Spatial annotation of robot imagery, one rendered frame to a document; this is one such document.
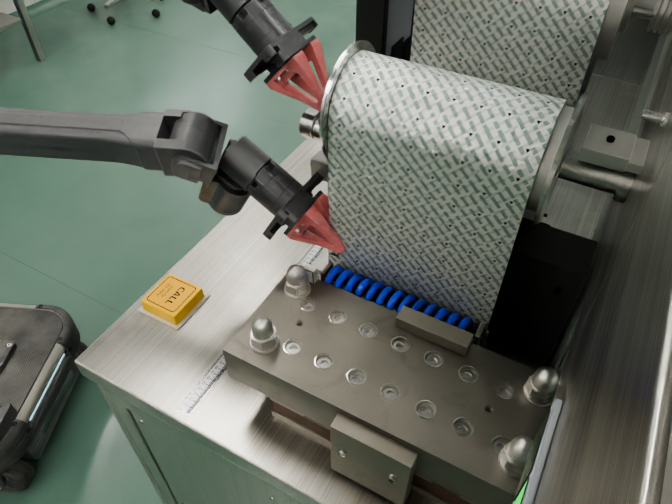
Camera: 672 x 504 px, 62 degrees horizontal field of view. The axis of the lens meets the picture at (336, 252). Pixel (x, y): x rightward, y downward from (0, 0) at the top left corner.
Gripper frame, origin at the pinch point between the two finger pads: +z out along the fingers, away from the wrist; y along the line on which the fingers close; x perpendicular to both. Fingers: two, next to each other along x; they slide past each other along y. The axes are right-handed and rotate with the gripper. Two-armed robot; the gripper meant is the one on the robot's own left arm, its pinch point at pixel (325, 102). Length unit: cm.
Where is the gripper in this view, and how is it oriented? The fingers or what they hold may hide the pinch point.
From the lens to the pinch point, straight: 74.4
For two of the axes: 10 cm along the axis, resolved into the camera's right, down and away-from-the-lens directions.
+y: -5.0, 6.1, -6.2
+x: 5.8, -3.0, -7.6
